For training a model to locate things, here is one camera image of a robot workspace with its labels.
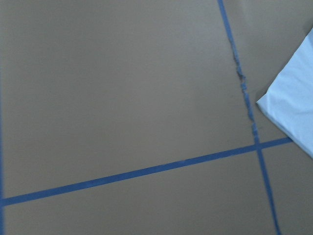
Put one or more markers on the light blue t-shirt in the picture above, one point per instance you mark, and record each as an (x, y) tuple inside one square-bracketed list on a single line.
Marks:
[(288, 102)]

